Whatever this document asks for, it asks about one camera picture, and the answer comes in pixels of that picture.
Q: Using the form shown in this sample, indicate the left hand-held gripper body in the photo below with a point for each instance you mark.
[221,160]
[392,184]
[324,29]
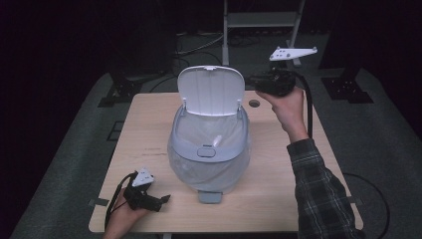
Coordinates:
[144,195]

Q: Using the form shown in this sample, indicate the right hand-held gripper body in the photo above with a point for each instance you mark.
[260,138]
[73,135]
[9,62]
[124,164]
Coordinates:
[277,81]

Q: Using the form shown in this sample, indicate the grey pedal trash can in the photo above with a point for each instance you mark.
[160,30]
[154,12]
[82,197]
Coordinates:
[209,96]

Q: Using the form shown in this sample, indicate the person's left hand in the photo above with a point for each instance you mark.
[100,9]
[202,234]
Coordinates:
[124,217]

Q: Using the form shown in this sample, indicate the person's right hand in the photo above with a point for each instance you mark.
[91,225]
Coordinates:
[289,113]

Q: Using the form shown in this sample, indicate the grey tape piece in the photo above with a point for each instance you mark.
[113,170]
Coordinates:
[356,200]
[99,201]

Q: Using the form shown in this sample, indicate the white metal stand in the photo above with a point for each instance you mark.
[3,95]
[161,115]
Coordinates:
[229,20]

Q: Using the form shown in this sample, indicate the black stand base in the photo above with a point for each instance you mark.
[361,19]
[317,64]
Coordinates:
[346,88]
[121,89]

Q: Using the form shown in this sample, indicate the black floor outlet cover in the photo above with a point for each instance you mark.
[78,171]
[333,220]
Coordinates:
[115,131]

